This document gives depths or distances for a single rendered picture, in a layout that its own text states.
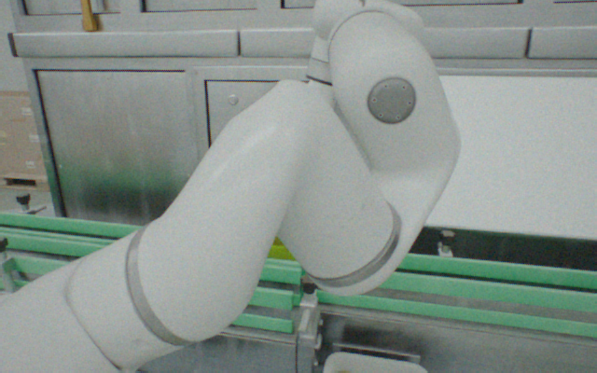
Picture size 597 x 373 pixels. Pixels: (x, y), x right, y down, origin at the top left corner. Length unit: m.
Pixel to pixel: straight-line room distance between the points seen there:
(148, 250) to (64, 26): 0.88
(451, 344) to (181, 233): 0.65
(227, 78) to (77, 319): 0.64
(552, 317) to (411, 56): 0.61
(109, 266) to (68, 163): 0.92
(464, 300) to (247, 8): 0.72
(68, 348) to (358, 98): 0.25
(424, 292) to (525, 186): 0.30
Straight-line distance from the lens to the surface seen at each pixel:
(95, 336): 0.27
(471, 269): 0.82
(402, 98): 0.30
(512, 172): 0.85
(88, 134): 1.10
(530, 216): 0.90
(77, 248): 0.92
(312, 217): 0.24
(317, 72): 0.63
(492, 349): 0.81
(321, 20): 0.54
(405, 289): 0.74
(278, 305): 0.67
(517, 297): 0.78
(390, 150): 0.32
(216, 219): 0.20
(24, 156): 4.69
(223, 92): 0.85
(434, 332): 0.78
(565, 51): 0.85
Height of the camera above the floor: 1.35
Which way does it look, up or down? 18 degrees down
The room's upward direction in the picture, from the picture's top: straight up
